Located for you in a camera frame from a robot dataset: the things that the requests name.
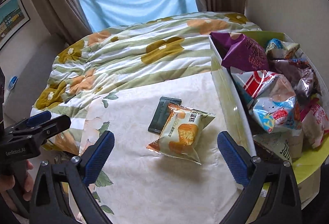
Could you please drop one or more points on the floral green striped duvet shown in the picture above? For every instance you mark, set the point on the floral green striped duvet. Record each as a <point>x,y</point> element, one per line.
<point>114,59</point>

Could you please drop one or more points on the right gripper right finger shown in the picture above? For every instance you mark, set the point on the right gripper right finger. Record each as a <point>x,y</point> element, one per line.
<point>282,203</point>

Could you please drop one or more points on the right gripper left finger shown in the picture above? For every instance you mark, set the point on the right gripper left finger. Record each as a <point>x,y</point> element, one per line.
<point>48,204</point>

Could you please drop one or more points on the dark green sachet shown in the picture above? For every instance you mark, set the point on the dark green sachet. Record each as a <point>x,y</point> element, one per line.
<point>161,114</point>

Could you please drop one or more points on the orange cake snack bag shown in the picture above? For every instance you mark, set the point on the orange cake snack bag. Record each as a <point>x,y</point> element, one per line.
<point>181,132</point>

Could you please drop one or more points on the grey headboard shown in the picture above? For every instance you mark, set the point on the grey headboard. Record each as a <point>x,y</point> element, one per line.
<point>31,81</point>

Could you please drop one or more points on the red white shrimp chip bag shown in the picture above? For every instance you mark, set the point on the red white shrimp chip bag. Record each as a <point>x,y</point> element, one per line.
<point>270,100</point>

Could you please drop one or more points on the dark purple cartoon snack bag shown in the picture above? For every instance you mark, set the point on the dark purple cartoon snack bag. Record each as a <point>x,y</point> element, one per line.
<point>300,74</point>

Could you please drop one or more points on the person's left hand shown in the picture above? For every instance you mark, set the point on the person's left hand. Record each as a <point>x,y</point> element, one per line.
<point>23,183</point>

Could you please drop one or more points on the pink striped snack bag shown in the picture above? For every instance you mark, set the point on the pink striped snack bag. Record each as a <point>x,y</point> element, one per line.
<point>314,122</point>

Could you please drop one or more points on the purple potato chip bag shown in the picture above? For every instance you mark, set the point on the purple potato chip bag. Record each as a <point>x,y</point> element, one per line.
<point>239,51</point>

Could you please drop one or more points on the blue white snack bag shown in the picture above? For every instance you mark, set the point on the blue white snack bag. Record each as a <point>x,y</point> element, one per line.
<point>278,49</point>

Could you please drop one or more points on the blue white headboard item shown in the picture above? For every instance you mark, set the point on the blue white headboard item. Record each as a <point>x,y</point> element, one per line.
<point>12,83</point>

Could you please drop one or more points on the framed houses picture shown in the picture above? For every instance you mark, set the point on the framed houses picture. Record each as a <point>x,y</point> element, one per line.
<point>13,17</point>

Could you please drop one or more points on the green cardboard box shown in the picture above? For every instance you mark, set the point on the green cardboard box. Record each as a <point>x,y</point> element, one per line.
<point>309,161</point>

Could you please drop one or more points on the white Taire snack bag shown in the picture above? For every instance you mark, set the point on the white Taire snack bag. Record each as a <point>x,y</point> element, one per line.
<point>275,146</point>

